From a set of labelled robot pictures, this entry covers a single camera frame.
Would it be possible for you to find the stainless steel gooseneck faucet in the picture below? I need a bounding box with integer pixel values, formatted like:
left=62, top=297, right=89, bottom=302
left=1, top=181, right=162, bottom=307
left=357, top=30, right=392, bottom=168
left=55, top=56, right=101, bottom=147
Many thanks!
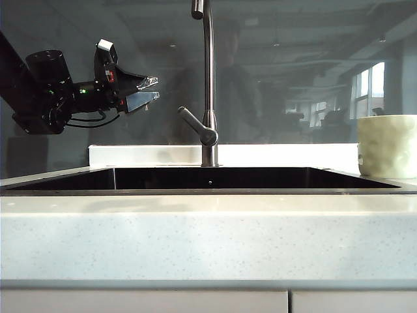
left=191, top=0, right=220, bottom=168

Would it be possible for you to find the black rectangular sink basin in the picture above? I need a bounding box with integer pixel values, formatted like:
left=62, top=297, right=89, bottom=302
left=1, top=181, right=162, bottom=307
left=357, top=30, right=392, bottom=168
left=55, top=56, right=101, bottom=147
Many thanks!
left=0, top=166, right=402, bottom=196

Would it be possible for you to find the white stone backsplash ledge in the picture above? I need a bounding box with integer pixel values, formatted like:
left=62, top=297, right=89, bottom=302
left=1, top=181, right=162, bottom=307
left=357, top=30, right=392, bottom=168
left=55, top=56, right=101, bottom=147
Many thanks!
left=87, top=143, right=361, bottom=168

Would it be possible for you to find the narrow beige cabinet door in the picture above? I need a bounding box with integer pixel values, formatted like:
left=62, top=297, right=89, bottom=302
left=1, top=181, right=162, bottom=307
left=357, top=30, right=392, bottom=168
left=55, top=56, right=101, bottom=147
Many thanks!
left=291, top=290, right=417, bottom=313

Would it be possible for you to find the grey faucet lever handle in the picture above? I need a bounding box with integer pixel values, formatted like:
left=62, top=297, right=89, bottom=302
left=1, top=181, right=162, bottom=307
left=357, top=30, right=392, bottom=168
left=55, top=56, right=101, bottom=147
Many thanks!
left=177, top=106, right=219, bottom=147

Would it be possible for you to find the wide beige cabinet door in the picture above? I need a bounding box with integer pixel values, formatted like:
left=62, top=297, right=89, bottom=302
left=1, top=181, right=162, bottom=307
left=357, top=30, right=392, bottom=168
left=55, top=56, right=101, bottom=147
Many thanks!
left=0, top=290, right=289, bottom=313

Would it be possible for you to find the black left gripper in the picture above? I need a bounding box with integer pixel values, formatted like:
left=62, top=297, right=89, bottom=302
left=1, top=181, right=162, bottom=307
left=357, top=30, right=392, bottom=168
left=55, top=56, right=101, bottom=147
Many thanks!
left=94, top=61, right=160, bottom=114

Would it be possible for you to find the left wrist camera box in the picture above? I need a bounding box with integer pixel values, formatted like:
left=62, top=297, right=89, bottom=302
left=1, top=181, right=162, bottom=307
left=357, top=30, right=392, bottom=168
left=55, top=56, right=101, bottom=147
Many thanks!
left=94, top=38, right=119, bottom=66

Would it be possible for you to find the pale green ceramic mug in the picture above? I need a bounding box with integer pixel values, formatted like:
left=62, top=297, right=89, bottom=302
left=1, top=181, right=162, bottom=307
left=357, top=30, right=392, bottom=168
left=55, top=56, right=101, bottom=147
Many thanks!
left=356, top=114, right=417, bottom=180

